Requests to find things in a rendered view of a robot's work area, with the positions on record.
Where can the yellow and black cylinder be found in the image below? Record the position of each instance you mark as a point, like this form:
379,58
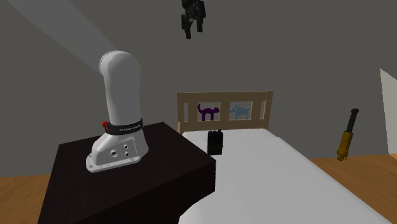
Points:
346,139

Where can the dark robot stand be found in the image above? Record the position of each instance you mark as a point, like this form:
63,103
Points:
130,192

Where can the white bed with wooden headboard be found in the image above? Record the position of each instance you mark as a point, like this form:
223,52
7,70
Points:
266,176

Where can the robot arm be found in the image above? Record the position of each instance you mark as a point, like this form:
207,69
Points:
121,93

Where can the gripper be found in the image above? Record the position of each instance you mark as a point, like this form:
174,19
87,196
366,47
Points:
193,8

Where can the black rectangular device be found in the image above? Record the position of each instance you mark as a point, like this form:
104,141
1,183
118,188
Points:
215,143

